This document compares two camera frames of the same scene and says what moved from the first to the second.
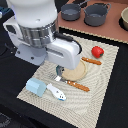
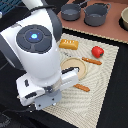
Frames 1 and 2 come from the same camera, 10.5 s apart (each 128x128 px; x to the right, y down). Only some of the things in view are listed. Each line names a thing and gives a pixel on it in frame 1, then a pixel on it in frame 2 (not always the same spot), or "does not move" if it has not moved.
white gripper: (63, 52) -> (46, 95)
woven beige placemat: (75, 97) does not move
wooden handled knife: (91, 60) does not move
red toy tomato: (97, 51) does not move
